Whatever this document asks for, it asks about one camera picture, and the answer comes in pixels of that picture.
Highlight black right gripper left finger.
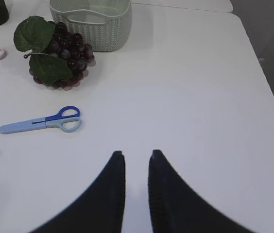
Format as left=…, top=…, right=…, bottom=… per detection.
left=33, top=151, right=126, bottom=233

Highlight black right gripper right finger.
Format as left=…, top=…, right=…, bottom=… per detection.
left=148, top=150, right=250, bottom=233

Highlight purple artificial grape bunch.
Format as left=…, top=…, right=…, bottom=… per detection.
left=13, top=16, right=95, bottom=89

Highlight light green woven plastic basket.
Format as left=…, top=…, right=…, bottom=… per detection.
left=49, top=0, right=132, bottom=52

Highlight blue scissors with sheath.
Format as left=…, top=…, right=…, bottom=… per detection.
left=0, top=106, right=82, bottom=134

